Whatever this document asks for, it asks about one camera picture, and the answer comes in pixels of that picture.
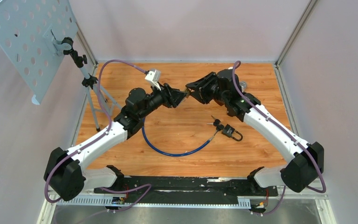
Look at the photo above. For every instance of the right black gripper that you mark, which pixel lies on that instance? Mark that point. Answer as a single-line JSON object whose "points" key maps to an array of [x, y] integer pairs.
{"points": [[199, 88]]}

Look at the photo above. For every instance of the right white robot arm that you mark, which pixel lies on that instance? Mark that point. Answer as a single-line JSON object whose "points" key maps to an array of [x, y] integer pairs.
{"points": [[304, 161]]}

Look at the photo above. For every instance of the glittery silver cylinder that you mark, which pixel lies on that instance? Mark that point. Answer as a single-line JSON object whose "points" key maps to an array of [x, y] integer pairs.
{"points": [[243, 86]]}

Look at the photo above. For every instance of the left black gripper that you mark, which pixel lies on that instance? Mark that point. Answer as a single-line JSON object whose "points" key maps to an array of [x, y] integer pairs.
{"points": [[172, 97]]}

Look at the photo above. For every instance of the grey tripod stand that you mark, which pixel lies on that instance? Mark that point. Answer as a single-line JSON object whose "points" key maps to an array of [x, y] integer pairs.
{"points": [[89, 82]]}

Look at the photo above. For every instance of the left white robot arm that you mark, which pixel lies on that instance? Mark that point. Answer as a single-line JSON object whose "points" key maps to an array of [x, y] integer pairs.
{"points": [[67, 171]]}

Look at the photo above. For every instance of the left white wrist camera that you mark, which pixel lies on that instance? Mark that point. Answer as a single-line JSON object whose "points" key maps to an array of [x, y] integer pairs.
{"points": [[152, 77]]}

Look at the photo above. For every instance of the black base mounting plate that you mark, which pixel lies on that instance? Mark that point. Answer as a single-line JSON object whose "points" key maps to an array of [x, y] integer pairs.
{"points": [[194, 190]]}

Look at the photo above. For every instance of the perforated grey music stand plate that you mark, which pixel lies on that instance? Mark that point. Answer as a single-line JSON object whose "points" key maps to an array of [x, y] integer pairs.
{"points": [[34, 35]]}

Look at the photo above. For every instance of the blue cable lock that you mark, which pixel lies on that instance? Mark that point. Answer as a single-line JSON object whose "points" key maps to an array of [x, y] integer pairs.
{"points": [[183, 140]]}

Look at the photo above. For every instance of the black padlock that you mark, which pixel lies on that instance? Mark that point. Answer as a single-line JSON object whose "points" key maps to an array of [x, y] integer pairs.
{"points": [[232, 133]]}

